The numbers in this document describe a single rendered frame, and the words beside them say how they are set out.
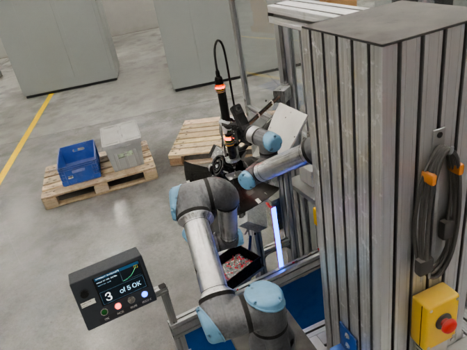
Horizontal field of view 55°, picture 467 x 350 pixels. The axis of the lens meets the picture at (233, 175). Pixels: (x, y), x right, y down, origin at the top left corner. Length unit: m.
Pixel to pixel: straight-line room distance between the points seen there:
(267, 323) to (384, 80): 0.86
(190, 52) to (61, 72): 2.85
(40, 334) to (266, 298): 2.39
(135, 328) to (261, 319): 1.93
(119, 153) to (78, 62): 4.48
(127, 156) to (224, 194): 3.41
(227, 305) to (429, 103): 0.82
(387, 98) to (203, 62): 6.77
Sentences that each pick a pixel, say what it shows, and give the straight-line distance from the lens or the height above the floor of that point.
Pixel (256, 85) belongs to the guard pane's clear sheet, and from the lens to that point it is 3.30.
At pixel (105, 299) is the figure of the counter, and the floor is 1.16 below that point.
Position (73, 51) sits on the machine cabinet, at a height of 0.70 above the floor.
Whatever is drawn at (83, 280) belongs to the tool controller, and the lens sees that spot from 1.65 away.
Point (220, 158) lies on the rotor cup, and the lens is 2.19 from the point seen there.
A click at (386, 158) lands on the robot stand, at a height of 1.83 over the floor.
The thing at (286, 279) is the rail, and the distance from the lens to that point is 2.08.
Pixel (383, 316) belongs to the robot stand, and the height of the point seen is 1.44.
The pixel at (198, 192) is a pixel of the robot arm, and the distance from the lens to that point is 1.50.
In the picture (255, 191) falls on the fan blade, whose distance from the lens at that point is 2.00.
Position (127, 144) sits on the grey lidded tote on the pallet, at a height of 0.43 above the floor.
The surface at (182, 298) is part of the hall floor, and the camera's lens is 3.29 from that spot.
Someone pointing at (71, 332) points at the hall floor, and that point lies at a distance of 3.41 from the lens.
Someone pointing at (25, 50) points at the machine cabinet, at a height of 0.88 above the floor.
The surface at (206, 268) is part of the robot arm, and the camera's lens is 1.41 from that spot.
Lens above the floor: 2.22
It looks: 29 degrees down
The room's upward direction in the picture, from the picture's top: 10 degrees counter-clockwise
